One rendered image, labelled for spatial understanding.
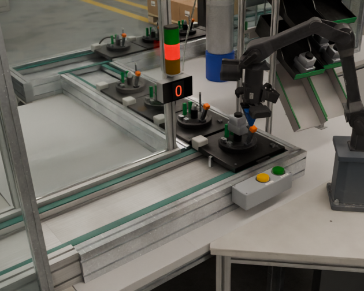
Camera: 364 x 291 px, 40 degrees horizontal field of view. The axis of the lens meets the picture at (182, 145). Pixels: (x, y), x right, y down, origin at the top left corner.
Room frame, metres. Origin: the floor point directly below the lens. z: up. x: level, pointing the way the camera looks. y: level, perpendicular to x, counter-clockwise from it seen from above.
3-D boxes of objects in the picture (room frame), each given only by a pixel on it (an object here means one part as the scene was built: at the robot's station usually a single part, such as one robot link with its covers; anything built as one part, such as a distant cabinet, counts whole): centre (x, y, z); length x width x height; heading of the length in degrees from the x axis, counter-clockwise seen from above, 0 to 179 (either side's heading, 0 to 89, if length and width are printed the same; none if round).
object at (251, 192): (1.36, -0.26, 0.93); 0.21 x 0.07 x 0.06; 126
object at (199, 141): (1.61, -0.07, 0.97); 0.05 x 0.05 x 0.04; 36
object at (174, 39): (1.57, 0.02, 1.38); 0.05 x 0.05 x 0.05
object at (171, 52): (1.57, 0.02, 1.33); 0.05 x 0.05 x 0.05
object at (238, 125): (1.60, -0.20, 1.06); 0.08 x 0.04 x 0.07; 36
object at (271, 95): (1.46, -0.28, 1.22); 0.07 x 0.07 x 0.06; 12
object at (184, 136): (1.80, -0.05, 1.01); 0.24 x 0.24 x 0.13; 36
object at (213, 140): (1.59, -0.20, 0.96); 0.24 x 0.24 x 0.02; 36
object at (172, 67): (1.57, 0.02, 1.28); 0.05 x 0.05 x 0.05
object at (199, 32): (3.12, -0.05, 1.01); 0.24 x 0.24 x 0.13; 36
